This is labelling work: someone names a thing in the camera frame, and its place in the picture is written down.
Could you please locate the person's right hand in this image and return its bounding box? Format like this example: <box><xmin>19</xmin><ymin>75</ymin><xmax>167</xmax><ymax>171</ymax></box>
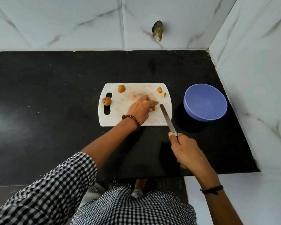
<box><xmin>169</xmin><ymin>132</ymin><xmax>220</xmax><ymax>186</ymax></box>

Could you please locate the person's left hand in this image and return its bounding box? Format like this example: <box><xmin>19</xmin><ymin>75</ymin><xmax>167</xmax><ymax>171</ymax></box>
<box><xmin>126</xmin><ymin>95</ymin><xmax>159</xmax><ymax>126</ymax></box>

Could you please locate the steel kitchen knife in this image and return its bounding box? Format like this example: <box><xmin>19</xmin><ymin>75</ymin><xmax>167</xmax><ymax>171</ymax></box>
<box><xmin>160</xmin><ymin>104</ymin><xmax>179</xmax><ymax>142</ymax></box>

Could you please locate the person's right forearm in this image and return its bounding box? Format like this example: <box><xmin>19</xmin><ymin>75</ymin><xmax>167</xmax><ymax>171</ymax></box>
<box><xmin>198</xmin><ymin>177</ymin><xmax>244</xmax><ymax>225</ymax></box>

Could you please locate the person's left forearm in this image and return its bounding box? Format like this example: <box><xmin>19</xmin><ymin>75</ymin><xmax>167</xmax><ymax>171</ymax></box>
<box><xmin>81</xmin><ymin>118</ymin><xmax>141</xmax><ymax>172</ymax></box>

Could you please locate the white plastic cutting board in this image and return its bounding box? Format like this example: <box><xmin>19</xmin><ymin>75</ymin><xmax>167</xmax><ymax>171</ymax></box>
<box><xmin>98</xmin><ymin>83</ymin><xmax>173</xmax><ymax>127</ymax></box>

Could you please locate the blue plastic bowl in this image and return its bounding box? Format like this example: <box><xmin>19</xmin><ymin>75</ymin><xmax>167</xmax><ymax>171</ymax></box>
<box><xmin>184</xmin><ymin>84</ymin><xmax>228</xmax><ymax>122</ymax></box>

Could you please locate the person's foot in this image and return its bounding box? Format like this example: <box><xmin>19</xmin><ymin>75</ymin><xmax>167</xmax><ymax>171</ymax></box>
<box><xmin>131</xmin><ymin>179</ymin><xmax>148</xmax><ymax>198</ymax></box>

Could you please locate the black thread wristband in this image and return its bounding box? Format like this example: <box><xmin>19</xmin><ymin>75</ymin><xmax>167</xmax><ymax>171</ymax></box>
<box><xmin>200</xmin><ymin>185</ymin><xmax>224</xmax><ymax>195</ymax></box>

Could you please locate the black white checkered shirt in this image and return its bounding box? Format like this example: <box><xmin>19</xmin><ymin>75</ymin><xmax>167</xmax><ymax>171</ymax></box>
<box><xmin>0</xmin><ymin>152</ymin><xmax>197</xmax><ymax>225</ymax></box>

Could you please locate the brown bead bracelet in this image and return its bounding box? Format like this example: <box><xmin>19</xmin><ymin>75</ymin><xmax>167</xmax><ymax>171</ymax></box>
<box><xmin>121</xmin><ymin>114</ymin><xmax>141</xmax><ymax>131</ymax></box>

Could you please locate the broken brown wall pipe stub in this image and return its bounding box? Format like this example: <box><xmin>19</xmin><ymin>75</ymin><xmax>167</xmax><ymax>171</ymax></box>
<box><xmin>152</xmin><ymin>20</ymin><xmax>164</xmax><ymax>42</ymax></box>

